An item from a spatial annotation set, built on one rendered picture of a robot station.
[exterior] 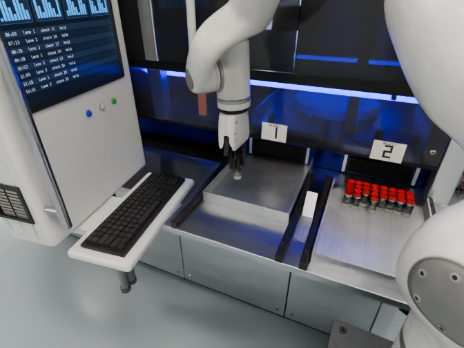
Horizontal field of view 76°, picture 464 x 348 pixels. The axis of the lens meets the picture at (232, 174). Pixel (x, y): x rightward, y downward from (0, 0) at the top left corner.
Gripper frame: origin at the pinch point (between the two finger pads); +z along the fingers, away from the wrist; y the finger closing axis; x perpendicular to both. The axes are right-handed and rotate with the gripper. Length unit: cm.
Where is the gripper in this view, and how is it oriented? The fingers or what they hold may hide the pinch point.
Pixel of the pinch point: (236, 160)
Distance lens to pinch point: 83.7
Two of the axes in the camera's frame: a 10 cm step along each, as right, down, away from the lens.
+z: 0.5, 8.5, 5.2
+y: -4.5, 4.9, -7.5
